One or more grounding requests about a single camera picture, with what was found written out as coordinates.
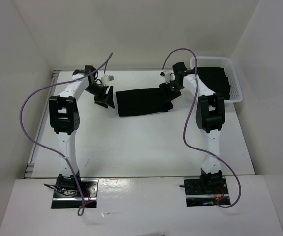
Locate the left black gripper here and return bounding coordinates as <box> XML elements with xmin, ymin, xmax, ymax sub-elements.
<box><xmin>85</xmin><ymin>83</ymin><xmax>115</xmax><ymax>109</ymax></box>

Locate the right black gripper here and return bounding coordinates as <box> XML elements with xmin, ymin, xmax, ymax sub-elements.
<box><xmin>159</xmin><ymin>80</ymin><xmax>183</xmax><ymax>104</ymax></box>

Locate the black skirt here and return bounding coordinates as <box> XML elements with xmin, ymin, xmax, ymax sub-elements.
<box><xmin>116</xmin><ymin>88</ymin><xmax>173</xmax><ymax>117</ymax></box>

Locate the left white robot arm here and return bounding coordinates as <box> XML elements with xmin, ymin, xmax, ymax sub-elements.
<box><xmin>49</xmin><ymin>65</ymin><xmax>115</xmax><ymax>197</ymax></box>

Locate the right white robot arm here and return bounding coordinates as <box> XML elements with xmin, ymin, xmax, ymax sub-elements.
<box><xmin>159</xmin><ymin>62</ymin><xmax>225</xmax><ymax>194</ymax></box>

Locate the black folded skirts stack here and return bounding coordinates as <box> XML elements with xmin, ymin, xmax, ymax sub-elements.
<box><xmin>197</xmin><ymin>67</ymin><xmax>231</xmax><ymax>100</ymax></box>

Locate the white plastic basket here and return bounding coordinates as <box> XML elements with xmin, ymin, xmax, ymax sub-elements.
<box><xmin>197</xmin><ymin>56</ymin><xmax>243</xmax><ymax>104</ymax></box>

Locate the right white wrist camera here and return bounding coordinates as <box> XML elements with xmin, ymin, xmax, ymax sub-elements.
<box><xmin>160</xmin><ymin>70</ymin><xmax>174</xmax><ymax>83</ymax></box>

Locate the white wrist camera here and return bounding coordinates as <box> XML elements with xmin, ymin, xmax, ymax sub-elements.
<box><xmin>160</xmin><ymin>70</ymin><xmax>174</xmax><ymax>83</ymax></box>
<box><xmin>100</xmin><ymin>75</ymin><xmax>114</xmax><ymax>86</ymax></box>

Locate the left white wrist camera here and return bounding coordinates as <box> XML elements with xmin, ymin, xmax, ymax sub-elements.
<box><xmin>100</xmin><ymin>75</ymin><xmax>114</xmax><ymax>86</ymax></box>

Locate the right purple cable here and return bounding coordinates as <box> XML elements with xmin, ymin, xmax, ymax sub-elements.
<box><xmin>160</xmin><ymin>47</ymin><xmax>243</xmax><ymax>208</ymax></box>

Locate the purple cable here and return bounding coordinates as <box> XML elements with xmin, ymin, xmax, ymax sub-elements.
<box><xmin>160</xmin><ymin>47</ymin><xmax>243</xmax><ymax>208</ymax></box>
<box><xmin>19</xmin><ymin>52</ymin><xmax>113</xmax><ymax>216</ymax></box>

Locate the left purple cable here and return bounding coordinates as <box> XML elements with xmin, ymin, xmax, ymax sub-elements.
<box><xmin>19</xmin><ymin>52</ymin><xmax>113</xmax><ymax>216</ymax></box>

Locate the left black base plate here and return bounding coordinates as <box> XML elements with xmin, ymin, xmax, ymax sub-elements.
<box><xmin>44</xmin><ymin>178</ymin><xmax>99</xmax><ymax>209</ymax></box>

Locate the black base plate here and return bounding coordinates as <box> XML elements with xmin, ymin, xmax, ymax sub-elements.
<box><xmin>44</xmin><ymin>178</ymin><xmax>99</xmax><ymax>209</ymax></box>
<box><xmin>179</xmin><ymin>178</ymin><xmax>231</xmax><ymax>207</ymax></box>

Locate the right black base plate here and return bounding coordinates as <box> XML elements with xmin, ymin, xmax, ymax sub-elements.
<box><xmin>179</xmin><ymin>178</ymin><xmax>231</xmax><ymax>207</ymax></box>

